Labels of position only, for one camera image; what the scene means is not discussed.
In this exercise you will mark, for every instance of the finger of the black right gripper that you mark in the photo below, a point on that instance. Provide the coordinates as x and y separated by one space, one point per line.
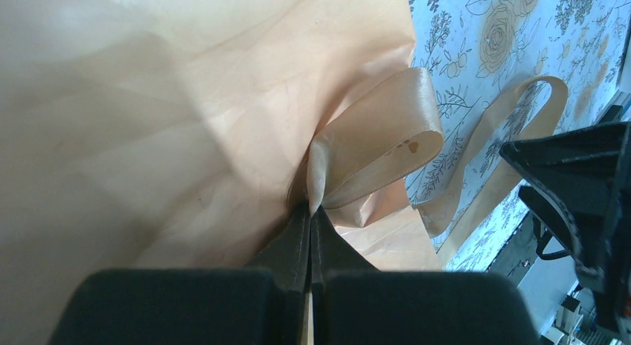
585 170
578 221

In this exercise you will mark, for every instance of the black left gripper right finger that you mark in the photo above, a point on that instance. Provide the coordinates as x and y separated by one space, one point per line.
356 303

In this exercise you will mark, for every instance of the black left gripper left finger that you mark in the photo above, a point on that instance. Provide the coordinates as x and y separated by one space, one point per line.
259 303

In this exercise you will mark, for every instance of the beige ribbon pile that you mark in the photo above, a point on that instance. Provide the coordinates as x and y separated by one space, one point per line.
356 164

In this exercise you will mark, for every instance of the peach wrapping paper sheet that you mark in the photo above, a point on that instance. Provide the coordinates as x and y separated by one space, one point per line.
163 134

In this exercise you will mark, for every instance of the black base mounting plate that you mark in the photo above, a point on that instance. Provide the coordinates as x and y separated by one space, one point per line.
521 263

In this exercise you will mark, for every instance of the floral patterned tablecloth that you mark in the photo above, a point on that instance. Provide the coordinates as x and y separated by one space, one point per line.
476 49

